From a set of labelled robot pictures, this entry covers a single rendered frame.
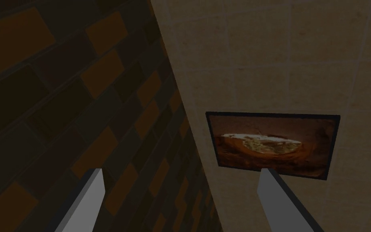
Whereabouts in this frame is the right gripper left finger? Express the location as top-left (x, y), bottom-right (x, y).
top-left (45, 168), bottom-right (106, 232)

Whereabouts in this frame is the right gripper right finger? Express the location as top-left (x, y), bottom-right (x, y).
top-left (257, 168), bottom-right (325, 232)

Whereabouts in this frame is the dark framed brown wall picture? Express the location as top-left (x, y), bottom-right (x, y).
top-left (205, 111), bottom-right (341, 181)

